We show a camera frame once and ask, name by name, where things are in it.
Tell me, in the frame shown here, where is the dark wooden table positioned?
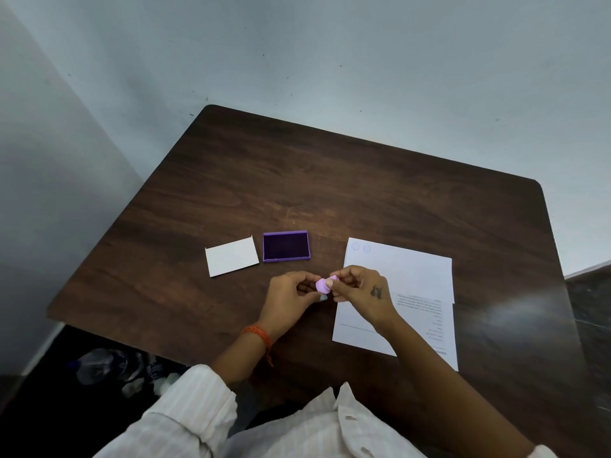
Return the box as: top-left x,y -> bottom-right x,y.
46,104 -> 603,458

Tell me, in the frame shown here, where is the clear plastic bottle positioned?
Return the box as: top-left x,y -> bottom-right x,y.
74,348 -> 144,387

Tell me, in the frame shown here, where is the person's right hand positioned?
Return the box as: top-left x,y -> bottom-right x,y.
325,265 -> 400,329

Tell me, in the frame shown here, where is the person's left hand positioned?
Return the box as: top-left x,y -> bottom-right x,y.
256,271 -> 329,340

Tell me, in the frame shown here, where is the white striped shirt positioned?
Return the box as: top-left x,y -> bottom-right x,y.
92,364 -> 559,458

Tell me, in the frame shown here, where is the person's right forearm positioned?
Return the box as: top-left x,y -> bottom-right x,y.
379,314 -> 537,458

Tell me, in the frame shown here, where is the white ink pad lid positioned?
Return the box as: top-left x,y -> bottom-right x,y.
205,236 -> 260,278

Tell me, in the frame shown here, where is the white printed paper sheet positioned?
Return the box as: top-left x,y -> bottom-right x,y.
332,237 -> 459,372

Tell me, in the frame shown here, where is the orange thread wristband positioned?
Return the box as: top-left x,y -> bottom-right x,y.
241,325 -> 275,368

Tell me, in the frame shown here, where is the purple ink pad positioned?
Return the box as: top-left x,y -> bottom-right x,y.
263,231 -> 311,263

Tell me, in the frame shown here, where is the person's left forearm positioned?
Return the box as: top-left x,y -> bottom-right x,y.
210,326 -> 280,388

